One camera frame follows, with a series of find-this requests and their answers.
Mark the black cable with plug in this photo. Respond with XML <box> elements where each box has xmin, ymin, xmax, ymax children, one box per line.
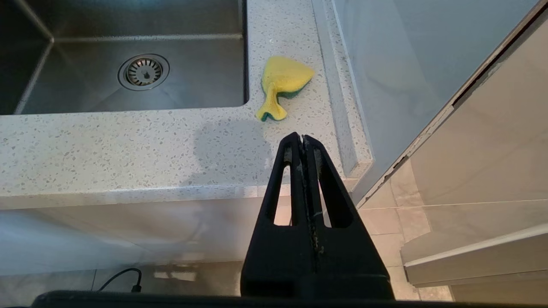
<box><xmin>98</xmin><ymin>268</ymin><xmax>143</xmax><ymax>293</ymax></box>

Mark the stainless steel sink basin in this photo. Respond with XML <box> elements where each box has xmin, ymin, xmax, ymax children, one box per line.
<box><xmin>0</xmin><ymin>0</ymin><xmax>250</xmax><ymax>115</ymax></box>

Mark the beige glossy cabinet door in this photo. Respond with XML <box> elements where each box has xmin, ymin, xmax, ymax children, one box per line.
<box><xmin>400</xmin><ymin>9</ymin><xmax>548</xmax><ymax>288</ymax></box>

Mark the yellow sponge brush with handle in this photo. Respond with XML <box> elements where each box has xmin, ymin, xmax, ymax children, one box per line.
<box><xmin>256</xmin><ymin>56</ymin><xmax>316</xmax><ymax>121</ymax></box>

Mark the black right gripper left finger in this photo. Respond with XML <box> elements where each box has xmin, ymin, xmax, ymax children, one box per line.
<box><xmin>241</xmin><ymin>132</ymin><xmax>318</xmax><ymax>298</ymax></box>

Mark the round metal drain strainer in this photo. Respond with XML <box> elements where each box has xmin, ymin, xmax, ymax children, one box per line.
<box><xmin>118</xmin><ymin>53</ymin><xmax>170</xmax><ymax>91</ymax></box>

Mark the glossy grey cabinet front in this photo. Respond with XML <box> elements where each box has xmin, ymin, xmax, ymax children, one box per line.
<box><xmin>0</xmin><ymin>195</ymin><xmax>264</xmax><ymax>276</ymax></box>

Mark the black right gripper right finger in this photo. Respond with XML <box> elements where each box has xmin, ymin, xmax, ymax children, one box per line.
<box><xmin>298</xmin><ymin>135</ymin><xmax>394</xmax><ymax>300</ymax></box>

